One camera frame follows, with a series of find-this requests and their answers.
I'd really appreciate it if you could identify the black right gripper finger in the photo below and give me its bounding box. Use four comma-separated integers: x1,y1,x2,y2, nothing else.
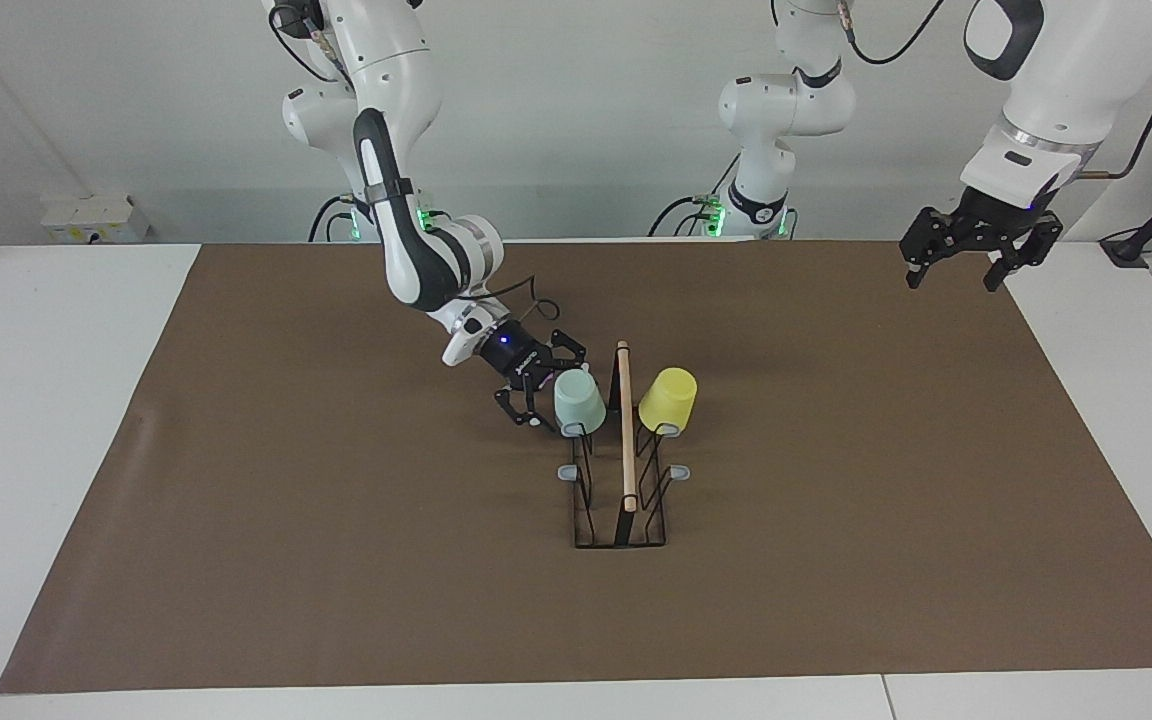
494,383,552,431
536,330,587,371

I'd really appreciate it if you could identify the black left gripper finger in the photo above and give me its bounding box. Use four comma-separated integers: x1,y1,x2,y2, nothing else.
984,218,1065,293
901,208,967,289

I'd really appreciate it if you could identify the pale green plastic cup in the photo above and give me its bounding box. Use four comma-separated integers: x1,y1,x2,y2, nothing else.
553,369,608,438

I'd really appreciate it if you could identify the yellow plastic cup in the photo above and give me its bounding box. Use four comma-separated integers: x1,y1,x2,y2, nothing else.
638,367,699,438

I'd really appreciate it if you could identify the brown table mat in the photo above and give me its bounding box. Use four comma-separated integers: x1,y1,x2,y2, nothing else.
0,240,1152,696

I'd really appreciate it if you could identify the white background box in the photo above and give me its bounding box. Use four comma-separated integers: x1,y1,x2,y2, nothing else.
41,193,150,245

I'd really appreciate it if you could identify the black wire cup rack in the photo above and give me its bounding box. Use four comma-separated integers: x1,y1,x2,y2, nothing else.
556,340,693,551

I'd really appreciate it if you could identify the black arm base cable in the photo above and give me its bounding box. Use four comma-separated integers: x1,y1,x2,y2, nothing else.
308,195,377,244
648,195,737,239

